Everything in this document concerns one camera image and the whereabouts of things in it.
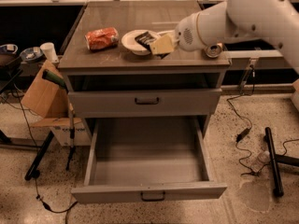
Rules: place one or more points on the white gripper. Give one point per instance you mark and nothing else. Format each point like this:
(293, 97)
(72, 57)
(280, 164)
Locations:
(186, 33)

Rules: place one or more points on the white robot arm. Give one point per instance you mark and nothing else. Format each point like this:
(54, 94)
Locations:
(274, 21)

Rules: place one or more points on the grey drawer cabinet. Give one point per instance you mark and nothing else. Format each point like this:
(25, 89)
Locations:
(118, 69)

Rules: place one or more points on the closed grey upper drawer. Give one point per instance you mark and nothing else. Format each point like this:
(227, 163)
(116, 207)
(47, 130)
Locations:
(116, 104)

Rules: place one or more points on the open grey lower drawer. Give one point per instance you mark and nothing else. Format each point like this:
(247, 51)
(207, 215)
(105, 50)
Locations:
(148, 160)

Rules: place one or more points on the white paper bowl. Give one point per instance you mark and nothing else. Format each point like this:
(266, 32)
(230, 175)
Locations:
(128, 41)

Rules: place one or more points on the gold soda can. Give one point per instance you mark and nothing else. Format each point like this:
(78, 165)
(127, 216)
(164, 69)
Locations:
(214, 51)

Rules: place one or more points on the crushed orange soda can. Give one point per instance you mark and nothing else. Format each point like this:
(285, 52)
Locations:
(102, 38)

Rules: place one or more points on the white paper cup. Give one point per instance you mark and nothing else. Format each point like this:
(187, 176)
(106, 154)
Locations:
(49, 51)

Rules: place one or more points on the brown cardboard box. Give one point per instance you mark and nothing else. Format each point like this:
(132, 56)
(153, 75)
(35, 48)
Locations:
(51, 103)

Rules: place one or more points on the blue bowl with item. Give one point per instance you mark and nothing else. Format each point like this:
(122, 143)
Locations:
(32, 55)

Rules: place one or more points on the clear plastic bottle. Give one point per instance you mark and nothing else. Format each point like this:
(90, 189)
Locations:
(259, 163)

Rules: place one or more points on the blue bowl far left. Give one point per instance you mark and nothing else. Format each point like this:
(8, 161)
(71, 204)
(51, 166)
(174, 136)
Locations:
(8, 49)

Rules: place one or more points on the black chair leg base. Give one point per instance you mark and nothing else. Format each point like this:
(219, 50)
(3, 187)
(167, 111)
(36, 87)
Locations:
(275, 160)

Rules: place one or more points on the black stand leg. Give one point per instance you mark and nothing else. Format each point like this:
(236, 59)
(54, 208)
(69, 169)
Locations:
(33, 171)

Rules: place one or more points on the green handled tool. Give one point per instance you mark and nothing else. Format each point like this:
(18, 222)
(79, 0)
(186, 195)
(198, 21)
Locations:
(50, 76)

